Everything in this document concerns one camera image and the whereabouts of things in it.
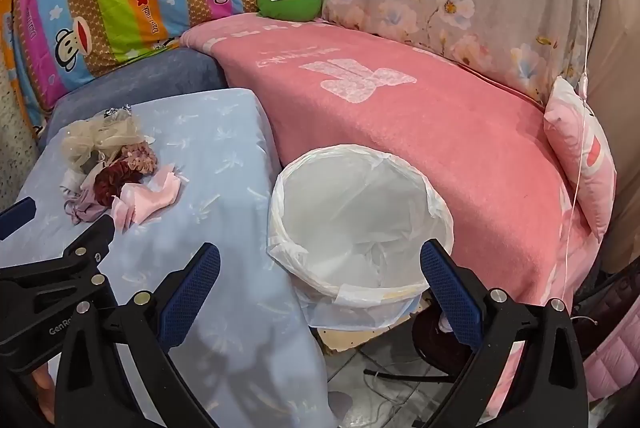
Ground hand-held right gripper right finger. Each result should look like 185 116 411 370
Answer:
419 238 590 428

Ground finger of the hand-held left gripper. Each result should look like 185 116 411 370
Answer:
0 197 37 241
0 213 118 305

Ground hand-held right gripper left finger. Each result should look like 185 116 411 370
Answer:
54 242 222 428

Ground lilac cloth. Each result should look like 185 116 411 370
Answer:
64 191 118 225

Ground white glove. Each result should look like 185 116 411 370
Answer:
60 168 96 199

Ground dark red velvet scrunchie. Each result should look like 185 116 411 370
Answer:
94 161 146 209

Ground pink cloth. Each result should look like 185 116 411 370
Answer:
111 165 187 229

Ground pink floral scrunchie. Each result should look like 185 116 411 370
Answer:
120 141 157 176

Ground trash bin with white liner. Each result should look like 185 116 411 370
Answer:
266 144 455 329

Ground person's left hand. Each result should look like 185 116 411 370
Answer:
31 360 57 427

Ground dark round stool base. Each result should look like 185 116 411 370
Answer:
410 303 476 371

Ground tan cardboard piece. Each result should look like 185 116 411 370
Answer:
317 325 401 355

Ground light blue palm print pillow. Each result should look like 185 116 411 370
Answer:
0 88 341 428

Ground pink blanket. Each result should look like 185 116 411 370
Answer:
180 16 601 359

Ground blue-grey cushion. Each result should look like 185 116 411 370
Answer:
37 46 231 144

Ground pink quilted cover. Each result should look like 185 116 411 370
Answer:
582 308 640 401

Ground pink printed pillow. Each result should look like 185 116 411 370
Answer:
543 76 617 243

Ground beige curtain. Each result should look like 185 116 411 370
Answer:
595 0 640 269

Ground tangled thin cables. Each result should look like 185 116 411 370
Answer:
362 367 453 411

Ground white cord with switch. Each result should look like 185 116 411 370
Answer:
560 0 592 309

